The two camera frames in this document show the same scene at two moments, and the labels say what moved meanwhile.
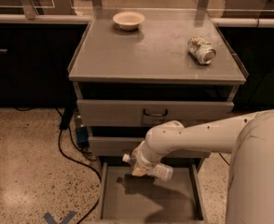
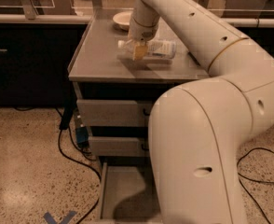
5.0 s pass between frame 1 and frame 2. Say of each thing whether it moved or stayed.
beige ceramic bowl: stayed
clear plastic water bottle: moved
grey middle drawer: stayed
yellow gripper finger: moved
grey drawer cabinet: stayed
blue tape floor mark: stayed
